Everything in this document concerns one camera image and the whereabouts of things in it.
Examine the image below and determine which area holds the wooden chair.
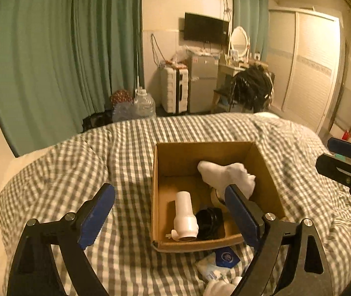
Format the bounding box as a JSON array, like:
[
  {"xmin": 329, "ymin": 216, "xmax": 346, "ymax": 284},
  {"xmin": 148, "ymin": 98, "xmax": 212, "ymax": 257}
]
[{"xmin": 212, "ymin": 88, "xmax": 235, "ymax": 112}]

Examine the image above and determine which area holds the cardboard box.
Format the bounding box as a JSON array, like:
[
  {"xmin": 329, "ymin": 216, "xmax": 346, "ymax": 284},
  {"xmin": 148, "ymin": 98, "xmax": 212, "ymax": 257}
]
[{"xmin": 151, "ymin": 141, "xmax": 287, "ymax": 252}]

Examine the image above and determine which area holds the white sock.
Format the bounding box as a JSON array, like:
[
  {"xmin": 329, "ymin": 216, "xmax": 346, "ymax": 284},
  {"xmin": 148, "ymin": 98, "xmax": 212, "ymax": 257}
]
[
  {"xmin": 203, "ymin": 276, "xmax": 244, "ymax": 296},
  {"xmin": 198, "ymin": 161, "xmax": 257, "ymax": 199}
]

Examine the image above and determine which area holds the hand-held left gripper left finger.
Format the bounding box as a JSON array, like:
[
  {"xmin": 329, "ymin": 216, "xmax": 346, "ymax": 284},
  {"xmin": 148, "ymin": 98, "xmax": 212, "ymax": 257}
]
[{"xmin": 7, "ymin": 183, "xmax": 116, "ymax": 296}]

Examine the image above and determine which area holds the narrow green curtain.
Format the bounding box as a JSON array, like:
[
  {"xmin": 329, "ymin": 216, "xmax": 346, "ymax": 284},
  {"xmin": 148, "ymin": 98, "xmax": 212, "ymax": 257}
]
[{"xmin": 231, "ymin": 0, "xmax": 270, "ymax": 64}]

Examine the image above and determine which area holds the grey checked blanket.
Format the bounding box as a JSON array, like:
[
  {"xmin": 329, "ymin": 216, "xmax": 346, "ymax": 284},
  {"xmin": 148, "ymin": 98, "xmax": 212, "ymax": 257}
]
[{"xmin": 0, "ymin": 112, "xmax": 351, "ymax": 296}]

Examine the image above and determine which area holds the clear plastic bag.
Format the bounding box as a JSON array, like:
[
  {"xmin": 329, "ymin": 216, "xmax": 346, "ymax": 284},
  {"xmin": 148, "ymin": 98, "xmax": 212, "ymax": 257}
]
[{"xmin": 171, "ymin": 46, "xmax": 195, "ymax": 66}]

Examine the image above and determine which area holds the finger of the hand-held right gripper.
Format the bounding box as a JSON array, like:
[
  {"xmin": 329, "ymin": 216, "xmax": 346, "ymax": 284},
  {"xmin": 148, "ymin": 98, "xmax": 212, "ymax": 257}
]
[
  {"xmin": 315, "ymin": 153, "xmax": 351, "ymax": 189},
  {"xmin": 328, "ymin": 137, "xmax": 351, "ymax": 161}
]

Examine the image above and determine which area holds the black wall television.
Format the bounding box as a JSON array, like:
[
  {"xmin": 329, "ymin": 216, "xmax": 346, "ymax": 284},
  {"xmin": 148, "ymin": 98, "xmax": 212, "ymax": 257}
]
[{"xmin": 184, "ymin": 12, "xmax": 230, "ymax": 44}]

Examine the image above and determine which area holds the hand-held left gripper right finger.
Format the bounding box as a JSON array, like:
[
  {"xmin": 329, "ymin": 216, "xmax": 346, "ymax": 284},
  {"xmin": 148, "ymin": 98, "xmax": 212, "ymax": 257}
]
[{"xmin": 224, "ymin": 184, "xmax": 333, "ymax": 296}]

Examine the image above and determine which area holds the wide green curtain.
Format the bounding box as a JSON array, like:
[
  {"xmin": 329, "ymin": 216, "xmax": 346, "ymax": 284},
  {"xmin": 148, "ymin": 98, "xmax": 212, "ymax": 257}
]
[{"xmin": 0, "ymin": 0, "xmax": 145, "ymax": 158}]

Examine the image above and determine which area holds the tissue packet with blue label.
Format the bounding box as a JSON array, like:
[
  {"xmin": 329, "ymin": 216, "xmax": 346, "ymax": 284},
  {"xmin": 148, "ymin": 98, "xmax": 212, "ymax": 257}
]
[{"xmin": 196, "ymin": 247, "xmax": 241, "ymax": 282}]

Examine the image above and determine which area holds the white sliding wardrobe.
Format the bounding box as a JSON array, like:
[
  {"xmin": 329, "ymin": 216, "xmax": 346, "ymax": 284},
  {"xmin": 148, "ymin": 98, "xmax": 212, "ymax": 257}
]
[{"xmin": 266, "ymin": 6, "xmax": 348, "ymax": 135}]

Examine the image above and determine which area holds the large clear water jug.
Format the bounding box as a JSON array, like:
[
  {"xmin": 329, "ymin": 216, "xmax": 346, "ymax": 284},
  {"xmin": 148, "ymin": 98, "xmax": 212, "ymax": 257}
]
[{"xmin": 132, "ymin": 88, "xmax": 157, "ymax": 119}]

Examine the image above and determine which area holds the silver mini fridge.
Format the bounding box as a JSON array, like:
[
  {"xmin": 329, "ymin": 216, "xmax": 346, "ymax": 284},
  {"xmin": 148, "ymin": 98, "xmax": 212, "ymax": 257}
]
[{"xmin": 188, "ymin": 52, "xmax": 220, "ymax": 114}]

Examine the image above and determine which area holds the black bag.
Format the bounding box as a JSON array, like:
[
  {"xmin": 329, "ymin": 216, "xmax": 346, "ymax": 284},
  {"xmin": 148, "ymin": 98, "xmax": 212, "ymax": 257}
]
[{"xmin": 82, "ymin": 112, "xmax": 115, "ymax": 132}]

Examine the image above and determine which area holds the beige dressing table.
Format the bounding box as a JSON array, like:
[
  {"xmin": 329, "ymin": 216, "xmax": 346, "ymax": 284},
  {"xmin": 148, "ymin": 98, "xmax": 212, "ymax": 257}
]
[{"xmin": 217, "ymin": 58, "xmax": 269, "ymax": 78}]

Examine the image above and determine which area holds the hanging wall cable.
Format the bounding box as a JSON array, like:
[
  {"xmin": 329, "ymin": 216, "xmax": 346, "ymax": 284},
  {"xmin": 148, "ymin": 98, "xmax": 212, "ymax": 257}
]
[{"xmin": 150, "ymin": 33, "xmax": 164, "ymax": 66}]

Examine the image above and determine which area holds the white oval vanity mirror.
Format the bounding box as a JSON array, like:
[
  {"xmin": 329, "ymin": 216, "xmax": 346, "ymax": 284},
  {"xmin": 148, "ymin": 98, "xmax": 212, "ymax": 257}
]
[{"xmin": 228, "ymin": 26, "xmax": 252, "ymax": 59}]

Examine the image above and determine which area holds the red patterned bag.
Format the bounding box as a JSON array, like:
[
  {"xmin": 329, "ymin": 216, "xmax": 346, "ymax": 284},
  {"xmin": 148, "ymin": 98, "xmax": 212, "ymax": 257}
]
[{"xmin": 110, "ymin": 89, "xmax": 133, "ymax": 105}]

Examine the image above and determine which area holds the white suitcase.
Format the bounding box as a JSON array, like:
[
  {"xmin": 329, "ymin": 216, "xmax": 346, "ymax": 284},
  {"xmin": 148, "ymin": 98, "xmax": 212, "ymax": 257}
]
[{"xmin": 160, "ymin": 65, "xmax": 190, "ymax": 114}]

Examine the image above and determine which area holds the black coiled cable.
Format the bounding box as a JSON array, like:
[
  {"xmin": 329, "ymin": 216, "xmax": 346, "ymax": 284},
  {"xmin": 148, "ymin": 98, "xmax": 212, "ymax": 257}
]
[{"xmin": 195, "ymin": 208, "xmax": 225, "ymax": 240}]

